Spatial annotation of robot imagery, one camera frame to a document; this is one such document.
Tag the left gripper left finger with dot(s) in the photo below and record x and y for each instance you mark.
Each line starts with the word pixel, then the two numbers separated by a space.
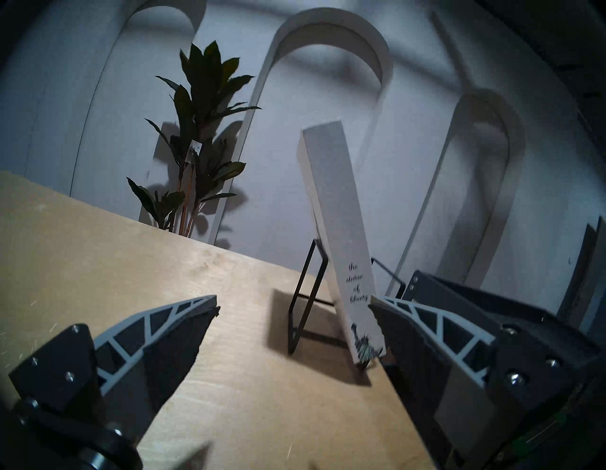
pixel 161 341

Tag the black metal utility cart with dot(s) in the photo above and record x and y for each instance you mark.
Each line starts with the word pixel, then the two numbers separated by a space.
pixel 454 296

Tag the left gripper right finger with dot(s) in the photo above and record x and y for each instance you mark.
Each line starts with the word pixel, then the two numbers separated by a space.
pixel 426 360

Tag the white statue of liberty book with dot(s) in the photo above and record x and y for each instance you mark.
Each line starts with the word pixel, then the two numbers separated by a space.
pixel 338 222

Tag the white plant tag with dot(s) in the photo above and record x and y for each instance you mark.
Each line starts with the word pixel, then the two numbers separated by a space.
pixel 194 148

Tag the tall green potted plant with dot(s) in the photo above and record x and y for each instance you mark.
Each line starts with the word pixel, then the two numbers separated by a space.
pixel 203 94

